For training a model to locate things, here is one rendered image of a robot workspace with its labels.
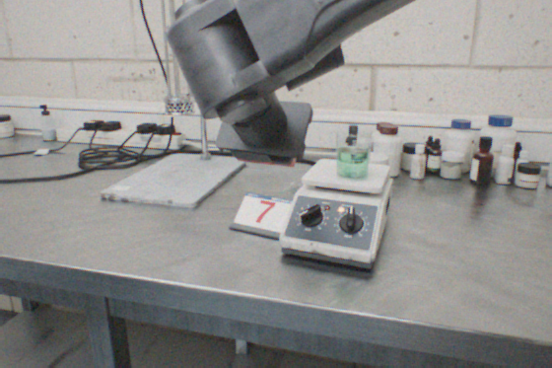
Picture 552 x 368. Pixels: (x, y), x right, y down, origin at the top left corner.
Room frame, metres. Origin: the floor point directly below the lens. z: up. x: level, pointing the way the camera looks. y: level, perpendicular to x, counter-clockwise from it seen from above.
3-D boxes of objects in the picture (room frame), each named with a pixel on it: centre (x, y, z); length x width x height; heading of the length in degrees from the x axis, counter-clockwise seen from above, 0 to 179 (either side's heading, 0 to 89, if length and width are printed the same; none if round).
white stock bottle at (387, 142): (0.87, -0.24, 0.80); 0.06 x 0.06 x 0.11
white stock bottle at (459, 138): (0.90, -0.41, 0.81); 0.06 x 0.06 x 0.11
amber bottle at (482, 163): (0.81, -0.42, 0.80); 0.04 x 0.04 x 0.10
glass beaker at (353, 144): (0.59, -0.11, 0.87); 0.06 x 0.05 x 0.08; 98
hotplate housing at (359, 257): (0.59, -0.10, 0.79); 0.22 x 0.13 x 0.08; 159
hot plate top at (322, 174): (0.61, -0.11, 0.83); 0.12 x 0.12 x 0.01; 69
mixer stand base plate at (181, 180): (0.84, 0.21, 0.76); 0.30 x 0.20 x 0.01; 165
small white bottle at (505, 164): (0.81, -0.47, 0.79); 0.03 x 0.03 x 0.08
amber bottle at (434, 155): (0.88, -0.35, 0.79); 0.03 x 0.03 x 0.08
